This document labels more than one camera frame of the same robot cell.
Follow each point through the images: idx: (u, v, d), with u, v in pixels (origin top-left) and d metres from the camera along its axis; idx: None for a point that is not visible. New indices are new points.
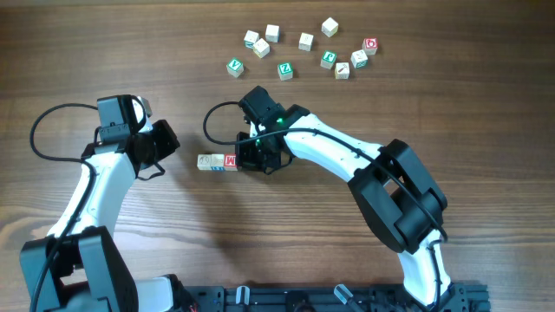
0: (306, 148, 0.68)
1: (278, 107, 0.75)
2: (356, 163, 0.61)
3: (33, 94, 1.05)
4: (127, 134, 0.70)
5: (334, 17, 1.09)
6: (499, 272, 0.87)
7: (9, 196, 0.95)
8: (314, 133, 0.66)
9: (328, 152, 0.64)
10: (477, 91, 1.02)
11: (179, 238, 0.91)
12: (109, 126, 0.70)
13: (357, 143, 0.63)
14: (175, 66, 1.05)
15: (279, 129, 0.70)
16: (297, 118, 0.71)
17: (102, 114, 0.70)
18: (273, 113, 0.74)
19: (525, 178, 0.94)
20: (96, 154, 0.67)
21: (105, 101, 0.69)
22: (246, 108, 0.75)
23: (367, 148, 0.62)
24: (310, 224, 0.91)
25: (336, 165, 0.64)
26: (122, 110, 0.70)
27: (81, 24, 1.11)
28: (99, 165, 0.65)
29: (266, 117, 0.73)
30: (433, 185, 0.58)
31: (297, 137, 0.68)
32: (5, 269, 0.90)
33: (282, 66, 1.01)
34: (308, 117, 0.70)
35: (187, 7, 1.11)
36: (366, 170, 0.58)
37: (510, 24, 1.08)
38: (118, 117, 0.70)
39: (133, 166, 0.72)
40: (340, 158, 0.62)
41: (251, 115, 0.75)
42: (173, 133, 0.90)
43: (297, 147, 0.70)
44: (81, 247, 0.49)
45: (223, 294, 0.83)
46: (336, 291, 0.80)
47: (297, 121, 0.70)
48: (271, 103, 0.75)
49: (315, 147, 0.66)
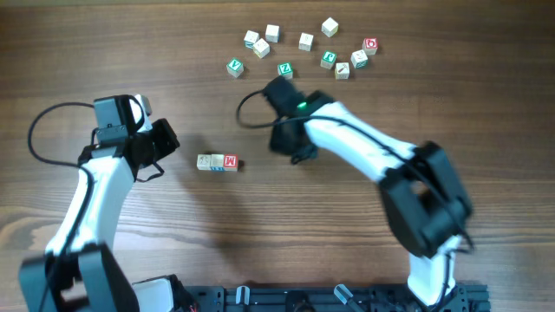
0: (328, 138, 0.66)
1: (301, 94, 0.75)
2: (385, 160, 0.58)
3: (33, 94, 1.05)
4: (125, 135, 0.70)
5: (333, 17, 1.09)
6: (499, 272, 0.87)
7: (9, 196, 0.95)
8: (339, 123, 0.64)
9: (353, 145, 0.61)
10: (477, 90, 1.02)
11: (179, 238, 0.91)
12: (106, 128, 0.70)
13: (387, 139, 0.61)
14: (175, 66, 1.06)
15: (301, 114, 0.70)
16: (321, 106, 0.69)
17: (99, 116, 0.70)
18: (292, 95, 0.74)
19: (525, 178, 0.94)
20: (94, 159, 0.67)
21: (102, 102, 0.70)
22: (269, 97, 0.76)
23: (397, 148, 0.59)
24: (310, 225, 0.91)
25: (360, 159, 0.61)
26: (119, 112, 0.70)
27: (81, 24, 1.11)
28: (96, 172, 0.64)
29: (288, 103, 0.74)
30: (461, 195, 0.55)
31: (319, 126, 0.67)
32: (5, 269, 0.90)
33: (282, 66, 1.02)
34: (335, 106, 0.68)
35: (187, 7, 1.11)
36: (396, 171, 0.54)
37: (510, 24, 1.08)
38: (115, 119, 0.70)
39: (132, 170, 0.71)
40: (367, 153, 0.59)
41: (273, 103, 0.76)
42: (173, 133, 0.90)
43: (319, 136, 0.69)
44: (81, 266, 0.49)
45: (223, 294, 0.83)
46: (336, 291, 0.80)
47: (323, 108, 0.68)
48: (292, 91, 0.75)
49: (338, 139, 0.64)
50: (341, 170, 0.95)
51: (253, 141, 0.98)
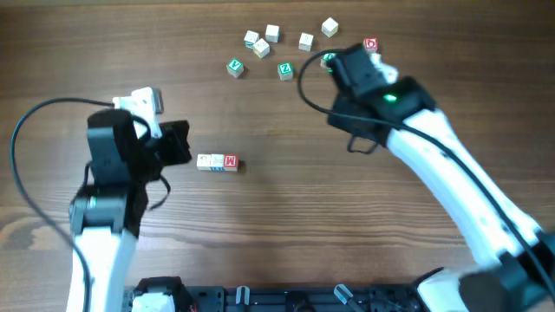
0: (417, 158, 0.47)
1: (382, 76, 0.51)
2: (502, 234, 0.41)
3: (33, 95, 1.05)
4: (127, 179, 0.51)
5: (333, 17, 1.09)
6: None
7: (9, 196, 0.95)
8: (445, 153, 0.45)
9: (460, 190, 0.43)
10: (477, 90, 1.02)
11: (179, 238, 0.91)
12: (102, 165, 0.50)
13: (506, 203, 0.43)
14: (175, 66, 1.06)
15: (387, 112, 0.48)
16: (416, 109, 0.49)
17: (94, 148, 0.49)
18: (374, 85, 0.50)
19: (525, 178, 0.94)
20: (86, 232, 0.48)
21: (94, 133, 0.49)
22: (337, 73, 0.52)
23: (520, 224, 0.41)
24: (310, 225, 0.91)
25: (463, 211, 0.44)
26: (119, 145, 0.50)
27: (81, 24, 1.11)
28: (93, 262, 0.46)
29: (365, 89, 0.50)
30: None
31: (414, 140, 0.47)
32: (5, 269, 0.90)
33: (281, 66, 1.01)
34: (435, 115, 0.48)
35: (187, 7, 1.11)
36: (512, 257, 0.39)
37: (510, 24, 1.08)
38: (114, 152, 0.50)
39: (133, 228, 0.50)
40: (478, 217, 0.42)
41: (341, 83, 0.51)
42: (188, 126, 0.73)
43: (401, 147, 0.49)
44: None
45: (223, 294, 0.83)
46: (336, 291, 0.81)
47: (414, 115, 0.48)
48: (373, 68, 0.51)
49: (437, 170, 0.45)
50: (341, 169, 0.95)
51: (253, 141, 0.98)
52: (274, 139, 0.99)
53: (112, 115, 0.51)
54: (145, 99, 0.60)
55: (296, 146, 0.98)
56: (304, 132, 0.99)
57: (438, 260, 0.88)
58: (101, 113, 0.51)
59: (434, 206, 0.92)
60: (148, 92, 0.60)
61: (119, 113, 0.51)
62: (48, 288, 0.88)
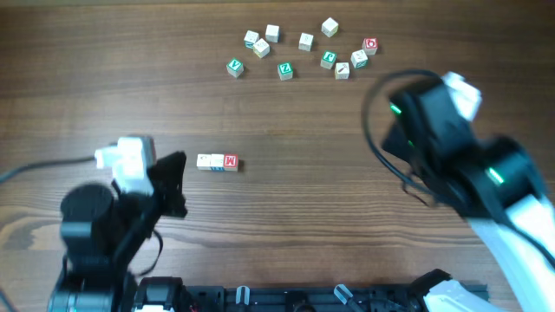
0: (513, 253, 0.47)
1: (467, 126, 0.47)
2: None
3: (33, 95, 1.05)
4: (107, 269, 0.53)
5: (333, 17, 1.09)
6: (499, 272, 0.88)
7: (9, 196, 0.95)
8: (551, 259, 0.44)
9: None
10: (477, 91, 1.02)
11: (179, 238, 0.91)
12: (81, 257, 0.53)
13: None
14: (175, 66, 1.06)
15: (491, 185, 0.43)
16: (523, 194, 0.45)
17: (69, 243, 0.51)
18: (460, 139, 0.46)
19: None
20: None
21: (69, 230, 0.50)
22: (419, 117, 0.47)
23: None
24: (310, 225, 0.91)
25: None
26: (94, 238, 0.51)
27: (81, 24, 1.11)
28: None
29: (452, 141, 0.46)
30: None
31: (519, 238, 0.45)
32: (5, 269, 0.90)
33: (282, 66, 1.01)
34: (544, 207, 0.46)
35: (187, 7, 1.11)
36: None
37: (510, 24, 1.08)
38: (91, 247, 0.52)
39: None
40: None
41: (423, 128, 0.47)
42: (178, 161, 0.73)
43: (497, 237, 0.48)
44: None
45: (223, 294, 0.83)
46: (336, 291, 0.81)
47: (519, 204, 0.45)
48: (454, 116, 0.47)
49: (535, 276, 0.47)
50: (341, 170, 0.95)
51: (253, 140, 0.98)
52: (274, 139, 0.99)
53: (88, 201, 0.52)
54: (133, 154, 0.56)
55: (296, 146, 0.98)
56: (303, 132, 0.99)
57: (438, 260, 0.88)
58: (79, 191, 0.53)
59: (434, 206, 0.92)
60: (139, 146, 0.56)
61: (99, 199, 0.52)
62: (48, 288, 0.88)
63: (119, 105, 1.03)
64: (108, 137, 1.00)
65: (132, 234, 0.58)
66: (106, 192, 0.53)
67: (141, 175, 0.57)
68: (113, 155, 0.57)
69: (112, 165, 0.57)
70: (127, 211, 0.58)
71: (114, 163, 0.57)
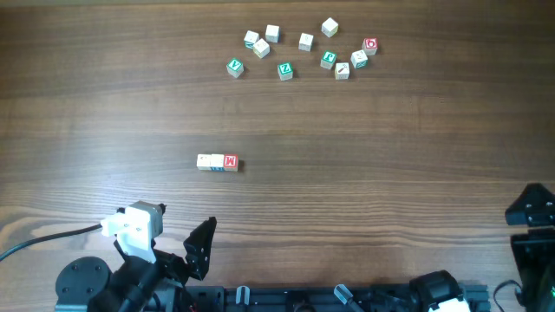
0: None
1: None
2: None
3: (34, 95, 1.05)
4: None
5: (333, 17, 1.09)
6: (499, 272, 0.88)
7: (9, 196, 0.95)
8: None
9: None
10: (477, 91, 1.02)
11: (179, 238, 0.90)
12: None
13: None
14: (175, 66, 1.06)
15: None
16: None
17: None
18: None
19: (525, 178, 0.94)
20: None
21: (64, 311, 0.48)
22: None
23: None
24: (309, 224, 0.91)
25: None
26: None
27: (82, 25, 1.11)
28: None
29: None
30: None
31: None
32: (5, 269, 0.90)
33: (282, 66, 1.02)
34: None
35: (187, 8, 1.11)
36: None
37: (510, 24, 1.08)
38: None
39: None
40: None
41: None
42: (209, 234, 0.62)
43: None
44: None
45: (223, 294, 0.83)
46: (336, 291, 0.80)
47: None
48: None
49: None
50: (341, 169, 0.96)
51: (253, 140, 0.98)
52: (274, 139, 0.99)
53: (86, 281, 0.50)
54: (139, 226, 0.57)
55: (296, 146, 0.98)
56: (304, 132, 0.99)
57: (438, 260, 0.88)
58: (75, 268, 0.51)
59: (434, 206, 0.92)
60: (146, 217, 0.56)
61: (95, 276, 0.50)
62: (48, 288, 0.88)
63: (119, 106, 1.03)
64: (108, 137, 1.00)
65: (130, 302, 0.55)
66: (102, 268, 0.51)
67: (146, 247, 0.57)
68: (118, 224, 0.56)
69: (115, 233, 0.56)
70: (122, 281, 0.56)
71: (117, 232, 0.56)
